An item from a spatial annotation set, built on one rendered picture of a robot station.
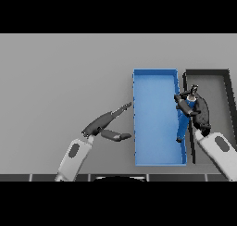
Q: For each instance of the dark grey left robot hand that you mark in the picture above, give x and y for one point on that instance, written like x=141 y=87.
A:
x=100 y=121

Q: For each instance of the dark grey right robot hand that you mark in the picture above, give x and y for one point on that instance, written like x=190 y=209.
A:
x=201 y=112

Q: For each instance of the blue pipe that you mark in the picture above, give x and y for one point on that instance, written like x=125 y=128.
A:
x=183 y=126

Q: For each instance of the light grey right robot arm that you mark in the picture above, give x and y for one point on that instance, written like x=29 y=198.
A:
x=217 y=152

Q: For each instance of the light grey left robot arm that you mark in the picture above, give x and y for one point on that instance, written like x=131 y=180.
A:
x=73 y=157

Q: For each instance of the dark grey bin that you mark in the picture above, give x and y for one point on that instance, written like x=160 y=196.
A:
x=216 y=112

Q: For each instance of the blue bin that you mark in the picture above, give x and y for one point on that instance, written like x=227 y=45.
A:
x=154 y=118

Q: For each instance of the dark strip with pale lines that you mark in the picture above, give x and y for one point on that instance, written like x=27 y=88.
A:
x=123 y=177

